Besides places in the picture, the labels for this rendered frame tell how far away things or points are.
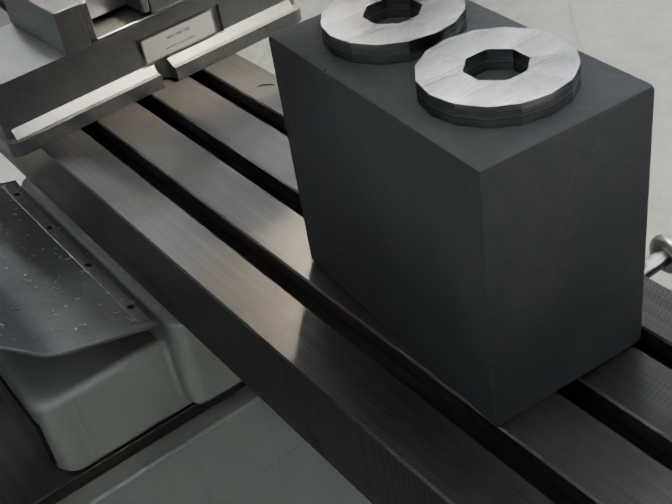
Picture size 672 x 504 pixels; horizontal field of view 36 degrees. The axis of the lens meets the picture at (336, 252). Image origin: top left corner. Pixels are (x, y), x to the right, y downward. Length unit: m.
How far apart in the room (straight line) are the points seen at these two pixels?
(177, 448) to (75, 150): 0.29
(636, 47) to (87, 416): 2.41
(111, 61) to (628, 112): 0.60
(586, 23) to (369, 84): 2.66
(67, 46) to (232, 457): 0.42
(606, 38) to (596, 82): 2.57
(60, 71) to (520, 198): 0.58
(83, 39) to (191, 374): 0.33
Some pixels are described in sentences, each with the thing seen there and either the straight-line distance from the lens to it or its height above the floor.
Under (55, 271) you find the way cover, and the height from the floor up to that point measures 0.89.
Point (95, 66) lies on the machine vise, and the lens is 1.03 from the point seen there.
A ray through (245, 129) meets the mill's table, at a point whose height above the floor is 0.96.
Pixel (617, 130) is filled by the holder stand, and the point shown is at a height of 1.13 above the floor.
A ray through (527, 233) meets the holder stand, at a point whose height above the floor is 1.09.
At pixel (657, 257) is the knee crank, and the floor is 0.55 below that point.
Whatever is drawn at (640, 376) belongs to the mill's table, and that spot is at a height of 0.96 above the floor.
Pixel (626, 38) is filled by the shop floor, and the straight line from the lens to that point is 3.14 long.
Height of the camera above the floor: 1.43
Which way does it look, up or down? 37 degrees down
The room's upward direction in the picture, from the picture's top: 10 degrees counter-clockwise
